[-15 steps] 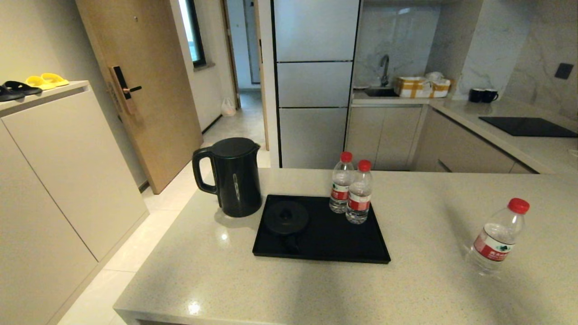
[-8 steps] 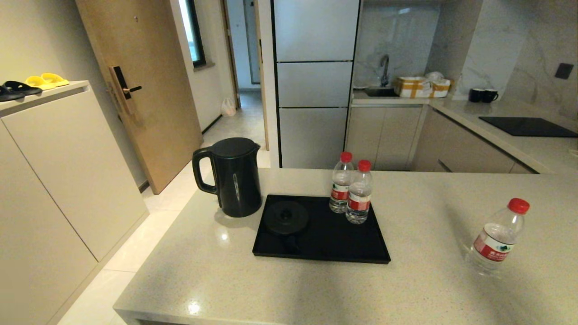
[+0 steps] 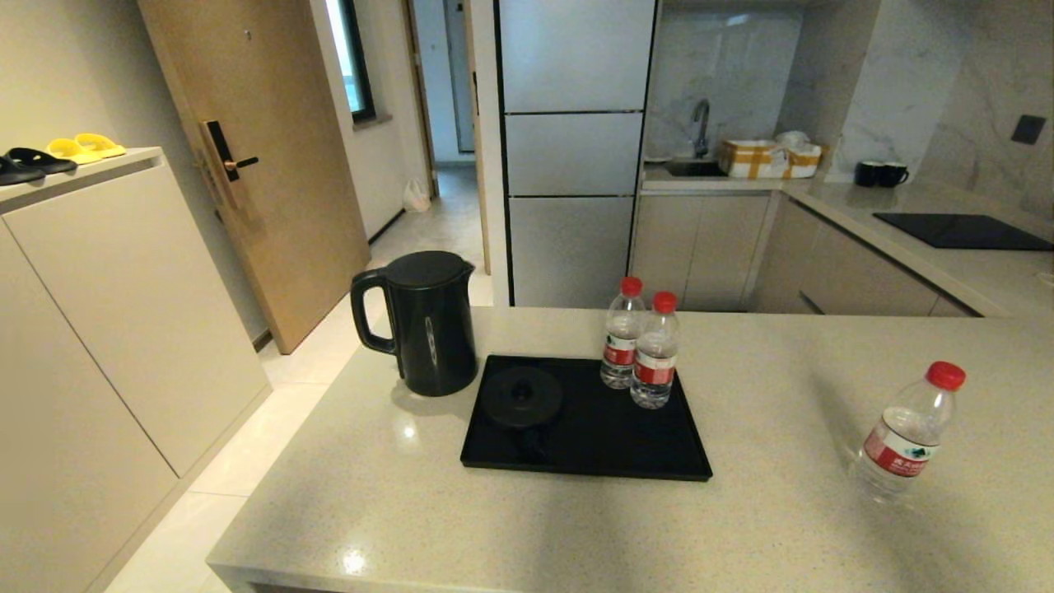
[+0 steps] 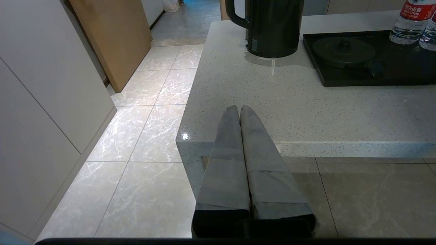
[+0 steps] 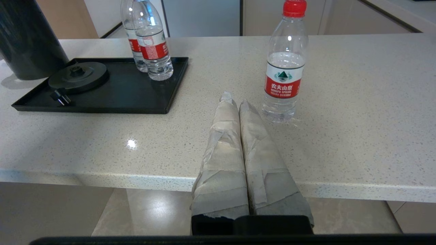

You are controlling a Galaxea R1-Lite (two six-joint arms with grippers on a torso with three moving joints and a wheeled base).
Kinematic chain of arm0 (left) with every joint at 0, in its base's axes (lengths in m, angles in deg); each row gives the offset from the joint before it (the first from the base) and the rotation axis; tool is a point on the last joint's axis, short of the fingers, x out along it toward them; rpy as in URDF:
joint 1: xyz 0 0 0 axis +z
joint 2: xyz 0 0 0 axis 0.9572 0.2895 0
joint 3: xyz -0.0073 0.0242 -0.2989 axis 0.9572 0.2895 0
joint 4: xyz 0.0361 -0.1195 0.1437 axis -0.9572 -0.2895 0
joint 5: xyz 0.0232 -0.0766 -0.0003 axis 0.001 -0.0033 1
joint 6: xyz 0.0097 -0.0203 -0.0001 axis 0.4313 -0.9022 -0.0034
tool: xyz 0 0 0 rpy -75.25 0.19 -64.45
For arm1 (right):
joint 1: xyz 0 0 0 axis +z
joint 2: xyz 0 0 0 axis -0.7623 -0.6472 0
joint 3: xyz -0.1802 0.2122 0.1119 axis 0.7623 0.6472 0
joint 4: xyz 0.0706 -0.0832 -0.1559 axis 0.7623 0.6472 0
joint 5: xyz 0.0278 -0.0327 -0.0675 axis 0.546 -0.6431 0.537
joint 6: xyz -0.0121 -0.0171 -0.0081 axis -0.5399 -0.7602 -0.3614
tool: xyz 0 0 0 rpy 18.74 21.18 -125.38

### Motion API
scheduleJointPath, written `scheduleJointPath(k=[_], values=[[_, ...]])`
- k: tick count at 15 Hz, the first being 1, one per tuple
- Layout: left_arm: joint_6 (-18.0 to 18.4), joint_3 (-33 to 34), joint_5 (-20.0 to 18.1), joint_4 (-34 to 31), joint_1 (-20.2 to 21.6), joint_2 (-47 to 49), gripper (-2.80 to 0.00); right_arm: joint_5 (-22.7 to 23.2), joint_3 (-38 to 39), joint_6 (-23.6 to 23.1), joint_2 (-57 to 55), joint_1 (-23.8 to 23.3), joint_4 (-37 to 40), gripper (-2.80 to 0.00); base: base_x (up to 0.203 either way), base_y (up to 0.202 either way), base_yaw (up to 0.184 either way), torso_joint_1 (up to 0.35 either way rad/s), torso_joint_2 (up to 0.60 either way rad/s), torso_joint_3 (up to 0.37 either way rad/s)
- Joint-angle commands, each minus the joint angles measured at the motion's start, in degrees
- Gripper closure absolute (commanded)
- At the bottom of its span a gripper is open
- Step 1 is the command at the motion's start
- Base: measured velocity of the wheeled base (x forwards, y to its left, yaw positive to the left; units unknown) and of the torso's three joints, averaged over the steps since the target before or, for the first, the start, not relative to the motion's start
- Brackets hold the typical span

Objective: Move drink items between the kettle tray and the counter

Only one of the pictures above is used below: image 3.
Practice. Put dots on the metal kitchen faucet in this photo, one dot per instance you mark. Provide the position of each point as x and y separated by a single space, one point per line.
701 123

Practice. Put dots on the white plastic bag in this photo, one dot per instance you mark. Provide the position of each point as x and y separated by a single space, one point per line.
416 198

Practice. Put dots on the white shoe cabinet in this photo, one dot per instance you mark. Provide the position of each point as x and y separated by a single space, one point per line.
123 329

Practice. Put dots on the round black kettle base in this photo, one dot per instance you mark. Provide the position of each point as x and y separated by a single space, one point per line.
521 396

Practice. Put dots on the clear water bottle red cap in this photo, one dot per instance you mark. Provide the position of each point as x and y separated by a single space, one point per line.
902 445
619 338
655 362

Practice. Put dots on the dark framed window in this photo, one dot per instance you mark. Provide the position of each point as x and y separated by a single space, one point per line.
352 58

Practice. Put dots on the light wooden door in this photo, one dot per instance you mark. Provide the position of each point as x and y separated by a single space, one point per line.
272 165

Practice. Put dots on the crumpled white bag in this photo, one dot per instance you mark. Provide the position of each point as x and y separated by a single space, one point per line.
793 140

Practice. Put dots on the black slipper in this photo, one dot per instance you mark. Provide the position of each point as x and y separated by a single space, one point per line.
41 160
16 171

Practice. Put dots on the black induction cooktop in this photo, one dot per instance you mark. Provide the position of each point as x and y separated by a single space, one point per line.
963 232

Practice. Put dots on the tall grey refrigerator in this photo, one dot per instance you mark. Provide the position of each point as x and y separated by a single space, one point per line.
572 156

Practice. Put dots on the yellow slipper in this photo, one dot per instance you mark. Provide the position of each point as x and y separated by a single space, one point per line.
70 151
100 145

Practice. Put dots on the dark kitchen sink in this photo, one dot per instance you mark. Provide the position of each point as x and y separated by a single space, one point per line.
696 169

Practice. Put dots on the black mug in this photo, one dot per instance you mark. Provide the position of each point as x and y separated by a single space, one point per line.
867 174
892 175

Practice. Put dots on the dark wall outlet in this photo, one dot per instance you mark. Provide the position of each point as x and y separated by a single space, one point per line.
1029 130

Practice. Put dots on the black rectangular serving tray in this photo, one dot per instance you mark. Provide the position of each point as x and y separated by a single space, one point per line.
609 436

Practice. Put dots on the black electric kettle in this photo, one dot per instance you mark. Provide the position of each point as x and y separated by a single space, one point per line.
428 329

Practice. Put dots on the beige kitchen base cabinets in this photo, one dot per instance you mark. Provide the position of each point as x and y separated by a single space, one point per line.
700 247

